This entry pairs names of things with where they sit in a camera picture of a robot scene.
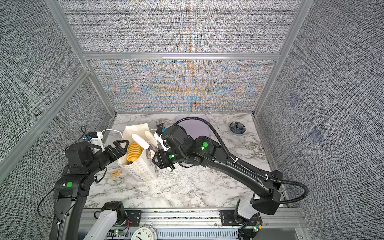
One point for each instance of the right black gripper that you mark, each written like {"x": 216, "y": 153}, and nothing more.
{"x": 163, "y": 161}

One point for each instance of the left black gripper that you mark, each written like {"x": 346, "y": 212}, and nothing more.
{"x": 116, "y": 155}

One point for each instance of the long glazed bread stick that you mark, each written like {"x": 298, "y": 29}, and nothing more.
{"x": 134, "y": 152}

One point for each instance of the white patterned paper bag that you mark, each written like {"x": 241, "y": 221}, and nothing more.
{"x": 137, "y": 161}

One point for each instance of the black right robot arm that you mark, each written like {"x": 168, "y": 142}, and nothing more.
{"x": 174, "y": 145}

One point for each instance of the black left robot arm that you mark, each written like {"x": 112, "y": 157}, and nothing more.
{"x": 70, "y": 195}

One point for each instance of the lilac plastic tray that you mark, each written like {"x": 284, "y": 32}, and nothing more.
{"x": 195, "y": 128}

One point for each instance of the white analog clock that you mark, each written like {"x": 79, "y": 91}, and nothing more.
{"x": 144, "y": 233}

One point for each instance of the grey round dish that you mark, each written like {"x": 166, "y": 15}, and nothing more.
{"x": 237, "y": 128}

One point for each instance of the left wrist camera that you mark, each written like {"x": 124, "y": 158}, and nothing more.
{"x": 78, "y": 154}

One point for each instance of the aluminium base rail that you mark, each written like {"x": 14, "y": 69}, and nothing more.
{"x": 119, "y": 223}

